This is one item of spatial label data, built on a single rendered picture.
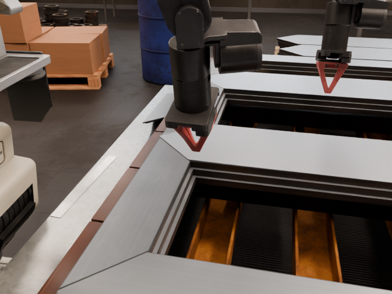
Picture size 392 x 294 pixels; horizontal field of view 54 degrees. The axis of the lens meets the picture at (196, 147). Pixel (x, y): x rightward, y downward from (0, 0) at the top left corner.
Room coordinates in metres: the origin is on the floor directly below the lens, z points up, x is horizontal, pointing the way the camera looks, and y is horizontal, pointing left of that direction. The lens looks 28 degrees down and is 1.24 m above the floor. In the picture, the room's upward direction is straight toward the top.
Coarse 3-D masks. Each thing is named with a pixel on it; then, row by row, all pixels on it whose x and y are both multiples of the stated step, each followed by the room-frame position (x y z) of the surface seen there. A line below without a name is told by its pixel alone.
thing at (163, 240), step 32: (288, 64) 1.39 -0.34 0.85; (224, 96) 1.08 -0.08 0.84; (256, 96) 1.08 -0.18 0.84; (288, 96) 1.07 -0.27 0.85; (320, 96) 1.05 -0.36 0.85; (192, 160) 0.67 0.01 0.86; (288, 192) 0.62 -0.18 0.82; (320, 192) 0.60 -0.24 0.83; (352, 192) 0.60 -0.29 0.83; (384, 192) 0.59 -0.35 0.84
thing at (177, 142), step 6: (192, 132) 0.80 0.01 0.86; (174, 138) 0.77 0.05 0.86; (180, 138) 0.77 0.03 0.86; (198, 138) 0.77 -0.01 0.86; (174, 144) 0.74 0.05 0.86; (180, 144) 0.74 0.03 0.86; (186, 144) 0.74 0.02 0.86; (180, 150) 0.71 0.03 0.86; (186, 150) 0.71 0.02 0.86; (186, 156) 0.69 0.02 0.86
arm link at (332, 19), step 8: (336, 0) 0.92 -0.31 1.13; (328, 8) 0.91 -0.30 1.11; (336, 8) 0.90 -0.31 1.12; (344, 8) 0.89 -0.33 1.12; (352, 8) 0.91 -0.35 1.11; (328, 16) 0.91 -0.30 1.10; (336, 16) 0.89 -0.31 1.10; (344, 16) 0.89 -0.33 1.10; (352, 16) 0.92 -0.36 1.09; (328, 24) 0.91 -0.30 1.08; (336, 24) 0.90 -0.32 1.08; (344, 24) 0.89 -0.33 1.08
